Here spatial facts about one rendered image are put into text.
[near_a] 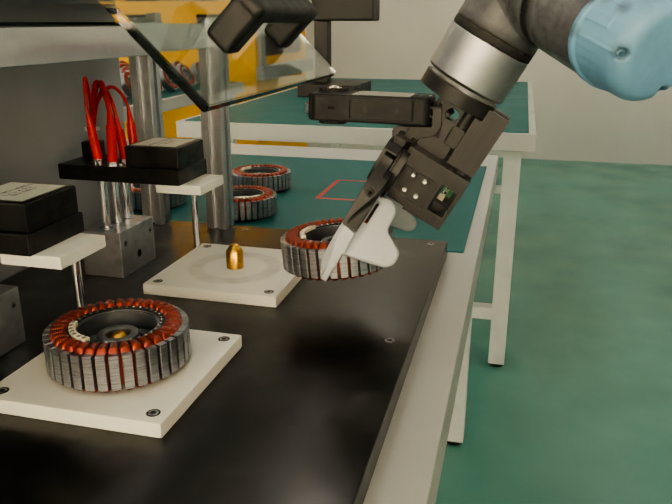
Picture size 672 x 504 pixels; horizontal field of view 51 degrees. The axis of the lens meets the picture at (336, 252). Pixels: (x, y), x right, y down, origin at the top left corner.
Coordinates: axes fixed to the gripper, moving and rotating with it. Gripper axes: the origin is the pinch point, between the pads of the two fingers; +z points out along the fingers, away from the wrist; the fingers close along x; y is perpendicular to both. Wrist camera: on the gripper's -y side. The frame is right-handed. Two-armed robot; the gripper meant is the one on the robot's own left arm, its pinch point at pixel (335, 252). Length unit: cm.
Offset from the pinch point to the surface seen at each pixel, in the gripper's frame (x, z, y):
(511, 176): 142, 11, 23
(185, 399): -22.7, 6.9, -2.5
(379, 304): 1.3, 2.9, 6.5
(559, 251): 271, 53, 75
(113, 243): 1.4, 14.2, -21.9
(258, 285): 0.4, 8.2, -5.2
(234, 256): 4.3, 8.9, -9.7
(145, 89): 22.5, 4.5, -34.9
